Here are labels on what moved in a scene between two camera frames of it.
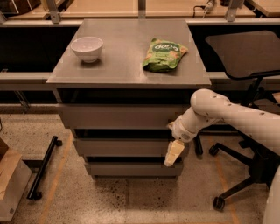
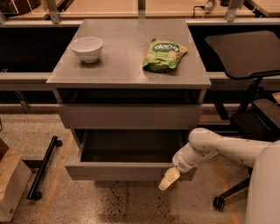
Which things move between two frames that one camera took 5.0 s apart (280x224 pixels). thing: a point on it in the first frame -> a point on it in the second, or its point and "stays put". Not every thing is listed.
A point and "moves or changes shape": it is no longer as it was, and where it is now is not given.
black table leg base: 33,193 stays put
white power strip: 209,5 stays put
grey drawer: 122,147 moves or changes shape
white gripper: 181,132 -> 181,164
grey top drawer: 121,115 stays put
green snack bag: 163,55 stays put
